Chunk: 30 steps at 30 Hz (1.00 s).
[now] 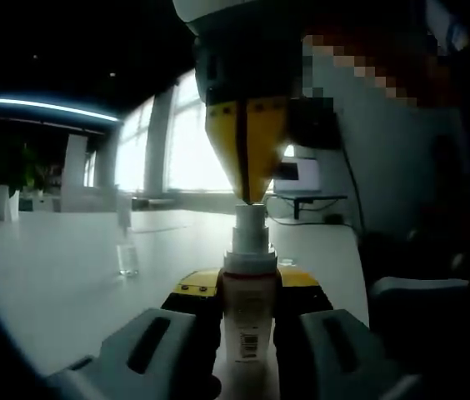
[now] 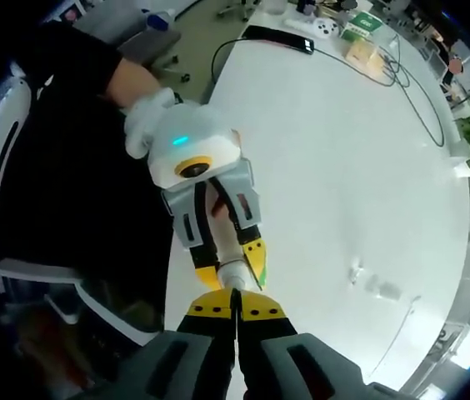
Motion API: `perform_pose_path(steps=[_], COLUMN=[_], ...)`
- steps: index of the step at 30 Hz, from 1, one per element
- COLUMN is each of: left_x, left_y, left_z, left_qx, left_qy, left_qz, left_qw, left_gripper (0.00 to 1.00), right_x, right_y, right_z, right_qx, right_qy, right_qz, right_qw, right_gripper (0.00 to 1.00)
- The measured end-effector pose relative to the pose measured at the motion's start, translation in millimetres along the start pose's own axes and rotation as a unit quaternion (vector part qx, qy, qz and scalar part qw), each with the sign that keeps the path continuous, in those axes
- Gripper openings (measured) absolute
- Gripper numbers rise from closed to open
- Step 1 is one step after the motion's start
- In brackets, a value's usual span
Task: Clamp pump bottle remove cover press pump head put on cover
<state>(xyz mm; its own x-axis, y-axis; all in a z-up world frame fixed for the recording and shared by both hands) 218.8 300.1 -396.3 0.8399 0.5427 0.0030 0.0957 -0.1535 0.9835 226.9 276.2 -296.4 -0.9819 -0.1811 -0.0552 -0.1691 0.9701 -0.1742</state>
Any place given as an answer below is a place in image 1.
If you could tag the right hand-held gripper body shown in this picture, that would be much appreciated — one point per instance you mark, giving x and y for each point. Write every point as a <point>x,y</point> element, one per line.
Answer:
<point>210,8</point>

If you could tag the white pillar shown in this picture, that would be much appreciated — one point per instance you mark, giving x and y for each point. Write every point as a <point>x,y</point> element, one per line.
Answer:
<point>74,166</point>

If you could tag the clear pump bottle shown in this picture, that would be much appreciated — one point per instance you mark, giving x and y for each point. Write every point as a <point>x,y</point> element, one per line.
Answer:
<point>127,260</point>

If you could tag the long straight ceiling light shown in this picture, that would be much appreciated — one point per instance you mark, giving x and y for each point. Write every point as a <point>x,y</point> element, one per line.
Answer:
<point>51,107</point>

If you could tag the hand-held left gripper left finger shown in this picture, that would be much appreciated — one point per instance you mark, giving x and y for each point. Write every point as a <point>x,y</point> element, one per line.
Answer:
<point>168,354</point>

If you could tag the white pump bottle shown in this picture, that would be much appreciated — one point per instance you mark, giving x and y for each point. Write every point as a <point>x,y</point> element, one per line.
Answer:
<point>247,316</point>

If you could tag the person's left hand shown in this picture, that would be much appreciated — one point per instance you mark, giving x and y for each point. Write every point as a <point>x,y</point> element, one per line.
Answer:
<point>217,385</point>

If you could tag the bright window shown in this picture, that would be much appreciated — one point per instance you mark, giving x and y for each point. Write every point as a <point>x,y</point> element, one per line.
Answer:
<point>185,158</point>

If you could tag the small white-screen monitor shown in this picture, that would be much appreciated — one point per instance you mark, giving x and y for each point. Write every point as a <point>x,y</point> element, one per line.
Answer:
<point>306,175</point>

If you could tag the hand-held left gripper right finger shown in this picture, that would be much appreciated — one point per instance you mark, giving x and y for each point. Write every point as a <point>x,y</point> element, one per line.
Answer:
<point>326,354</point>

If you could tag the black monitor stand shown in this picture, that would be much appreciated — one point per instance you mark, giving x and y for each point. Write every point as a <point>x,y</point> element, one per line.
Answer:
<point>301,198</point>

